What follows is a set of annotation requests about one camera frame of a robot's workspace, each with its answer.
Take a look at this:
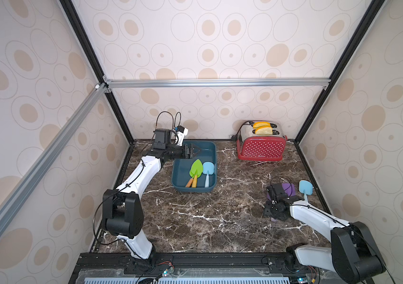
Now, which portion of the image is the black toaster power cable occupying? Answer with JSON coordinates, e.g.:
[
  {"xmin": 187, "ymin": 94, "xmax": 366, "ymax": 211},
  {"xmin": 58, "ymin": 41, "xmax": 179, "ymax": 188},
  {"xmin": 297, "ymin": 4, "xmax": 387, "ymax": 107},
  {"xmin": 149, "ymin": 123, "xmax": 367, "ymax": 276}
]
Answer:
[{"xmin": 231, "ymin": 120, "xmax": 255, "ymax": 142}]

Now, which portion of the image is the left diagonal aluminium bar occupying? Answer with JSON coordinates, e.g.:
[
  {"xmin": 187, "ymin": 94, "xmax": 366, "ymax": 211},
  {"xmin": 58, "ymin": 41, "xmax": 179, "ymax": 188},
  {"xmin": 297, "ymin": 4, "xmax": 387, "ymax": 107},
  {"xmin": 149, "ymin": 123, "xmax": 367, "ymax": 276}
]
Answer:
[{"xmin": 0, "ymin": 83, "xmax": 108, "ymax": 237}]

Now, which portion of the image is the horizontal aluminium frame bar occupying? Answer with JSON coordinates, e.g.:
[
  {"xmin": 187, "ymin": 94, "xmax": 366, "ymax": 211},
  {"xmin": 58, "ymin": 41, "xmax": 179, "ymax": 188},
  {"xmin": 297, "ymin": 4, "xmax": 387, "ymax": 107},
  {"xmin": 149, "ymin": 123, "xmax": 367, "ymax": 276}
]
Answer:
[{"xmin": 106, "ymin": 78, "xmax": 331, "ymax": 89}]

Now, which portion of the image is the yellow toast slice rear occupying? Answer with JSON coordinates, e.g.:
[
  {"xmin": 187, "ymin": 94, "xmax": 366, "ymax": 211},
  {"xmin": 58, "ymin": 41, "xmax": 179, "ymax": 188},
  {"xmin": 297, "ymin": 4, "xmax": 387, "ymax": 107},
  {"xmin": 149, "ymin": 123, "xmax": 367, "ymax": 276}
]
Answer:
[{"xmin": 253, "ymin": 121, "xmax": 271, "ymax": 129}]

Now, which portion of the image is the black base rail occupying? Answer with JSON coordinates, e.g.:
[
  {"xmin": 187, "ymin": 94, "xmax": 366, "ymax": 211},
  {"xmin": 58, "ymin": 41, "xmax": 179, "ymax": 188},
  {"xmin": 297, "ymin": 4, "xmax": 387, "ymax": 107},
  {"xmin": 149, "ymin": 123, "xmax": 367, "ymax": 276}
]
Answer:
[{"xmin": 69, "ymin": 253, "xmax": 343, "ymax": 284}]

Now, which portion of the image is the yellow toast slice front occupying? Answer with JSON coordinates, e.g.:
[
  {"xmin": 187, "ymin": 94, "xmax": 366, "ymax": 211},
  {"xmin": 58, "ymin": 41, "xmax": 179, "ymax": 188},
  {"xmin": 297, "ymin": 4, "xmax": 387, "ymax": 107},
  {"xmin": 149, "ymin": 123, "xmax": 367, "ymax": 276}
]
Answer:
[{"xmin": 253, "ymin": 126, "xmax": 273, "ymax": 135}]

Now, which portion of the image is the light blue shovel far right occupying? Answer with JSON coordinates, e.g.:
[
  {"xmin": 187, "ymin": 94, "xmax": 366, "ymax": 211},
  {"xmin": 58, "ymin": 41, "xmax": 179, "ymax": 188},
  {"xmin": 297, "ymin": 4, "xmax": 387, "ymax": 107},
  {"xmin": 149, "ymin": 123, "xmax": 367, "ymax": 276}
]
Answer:
[{"xmin": 298, "ymin": 180, "xmax": 314, "ymax": 202}]

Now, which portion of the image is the light blue toy shovel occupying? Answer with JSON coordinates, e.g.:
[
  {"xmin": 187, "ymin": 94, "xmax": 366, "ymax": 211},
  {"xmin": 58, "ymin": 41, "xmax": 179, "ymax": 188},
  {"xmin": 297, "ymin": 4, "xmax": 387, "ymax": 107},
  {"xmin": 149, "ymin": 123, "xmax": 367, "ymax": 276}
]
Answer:
[{"xmin": 203, "ymin": 162, "xmax": 215, "ymax": 188}]

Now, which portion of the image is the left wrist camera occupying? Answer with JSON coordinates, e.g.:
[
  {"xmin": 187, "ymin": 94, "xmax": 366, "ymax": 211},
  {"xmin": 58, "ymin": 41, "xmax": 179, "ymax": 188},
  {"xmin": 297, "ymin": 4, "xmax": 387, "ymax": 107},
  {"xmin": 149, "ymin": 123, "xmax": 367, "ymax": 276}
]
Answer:
[{"xmin": 175, "ymin": 125, "xmax": 188, "ymax": 146}]

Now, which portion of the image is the teal plastic storage box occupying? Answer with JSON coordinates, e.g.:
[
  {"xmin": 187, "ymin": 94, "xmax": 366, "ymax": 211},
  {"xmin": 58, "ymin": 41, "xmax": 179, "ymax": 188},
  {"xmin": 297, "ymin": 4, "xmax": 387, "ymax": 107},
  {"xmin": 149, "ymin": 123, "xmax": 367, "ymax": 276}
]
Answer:
[{"xmin": 171, "ymin": 140, "xmax": 218, "ymax": 193}]

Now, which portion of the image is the red polka dot toaster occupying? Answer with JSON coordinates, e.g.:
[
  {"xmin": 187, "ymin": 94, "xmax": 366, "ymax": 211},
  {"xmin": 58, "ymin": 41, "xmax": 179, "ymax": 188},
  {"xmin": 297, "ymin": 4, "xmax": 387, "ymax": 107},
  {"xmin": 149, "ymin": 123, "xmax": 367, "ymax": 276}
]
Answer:
[{"xmin": 235, "ymin": 121, "xmax": 288, "ymax": 162}]

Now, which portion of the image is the green shovel orange handle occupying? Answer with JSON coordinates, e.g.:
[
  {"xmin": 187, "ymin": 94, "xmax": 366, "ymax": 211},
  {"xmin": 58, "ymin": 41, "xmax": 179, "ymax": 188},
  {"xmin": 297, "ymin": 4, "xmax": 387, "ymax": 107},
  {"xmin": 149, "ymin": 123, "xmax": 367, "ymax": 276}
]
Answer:
[{"xmin": 186, "ymin": 165, "xmax": 196, "ymax": 188}]

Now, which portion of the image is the yellow toast slice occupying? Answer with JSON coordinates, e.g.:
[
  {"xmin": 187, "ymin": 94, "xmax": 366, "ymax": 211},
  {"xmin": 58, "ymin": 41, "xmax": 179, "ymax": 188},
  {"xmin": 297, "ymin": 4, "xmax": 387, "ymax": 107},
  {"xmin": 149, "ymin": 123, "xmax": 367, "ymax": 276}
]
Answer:
[
  {"xmin": 253, "ymin": 126, "xmax": 273, "ymax": 135},
  {"xmin": 253, "ymin": 121, "xmax": 271, "ymax": 129}
]

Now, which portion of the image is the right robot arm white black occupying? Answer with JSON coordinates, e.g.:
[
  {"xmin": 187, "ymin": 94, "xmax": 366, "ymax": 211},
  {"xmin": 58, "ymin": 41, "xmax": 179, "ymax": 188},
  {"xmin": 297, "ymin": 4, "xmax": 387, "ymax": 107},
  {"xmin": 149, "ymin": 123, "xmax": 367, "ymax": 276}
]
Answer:
[{"xmin": 264, "ymin": 181, "xmax": 388, "ymax": 284}]

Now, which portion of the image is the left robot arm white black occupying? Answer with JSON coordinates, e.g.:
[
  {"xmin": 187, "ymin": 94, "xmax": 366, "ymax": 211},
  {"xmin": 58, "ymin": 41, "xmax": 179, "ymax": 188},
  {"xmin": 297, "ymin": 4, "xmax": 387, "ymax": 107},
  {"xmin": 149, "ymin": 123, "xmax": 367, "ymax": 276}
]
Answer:
[{"xmin": 99, "ymin": 125, "xmax": 195, "ymax": 260}]

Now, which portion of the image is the green shovel yellow handle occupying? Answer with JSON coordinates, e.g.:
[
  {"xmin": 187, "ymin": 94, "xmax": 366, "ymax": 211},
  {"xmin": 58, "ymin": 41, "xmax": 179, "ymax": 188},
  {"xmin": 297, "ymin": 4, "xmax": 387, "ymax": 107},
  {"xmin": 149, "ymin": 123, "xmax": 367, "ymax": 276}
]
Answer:
[{"xmin": 191, "ymin": 159, "xmax": 203, "ymax": 188}]

